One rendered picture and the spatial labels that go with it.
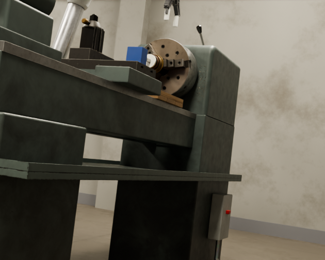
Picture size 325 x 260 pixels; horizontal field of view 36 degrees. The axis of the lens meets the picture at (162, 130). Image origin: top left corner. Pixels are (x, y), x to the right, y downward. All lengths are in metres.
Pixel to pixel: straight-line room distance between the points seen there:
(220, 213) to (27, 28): 1.71
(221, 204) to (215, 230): 0.15
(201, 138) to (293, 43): 2.55
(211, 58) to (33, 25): 1.32
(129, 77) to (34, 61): 0.46
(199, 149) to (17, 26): 1.39
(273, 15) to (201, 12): 0.75
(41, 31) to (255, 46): 3.63
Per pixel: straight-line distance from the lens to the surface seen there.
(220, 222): 2.88
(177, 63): 2.54
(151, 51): 2.59
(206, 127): 2.66
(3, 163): 1.30
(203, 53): 2.71
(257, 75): 4.99
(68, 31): 3.01
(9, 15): 1.52
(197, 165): 2.63
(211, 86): 2.69
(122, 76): 1.81
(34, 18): 1.61
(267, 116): 4.90
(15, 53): 1.39
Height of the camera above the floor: 0.61
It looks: 3 degrees up
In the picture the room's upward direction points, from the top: 7 degrees clockwise
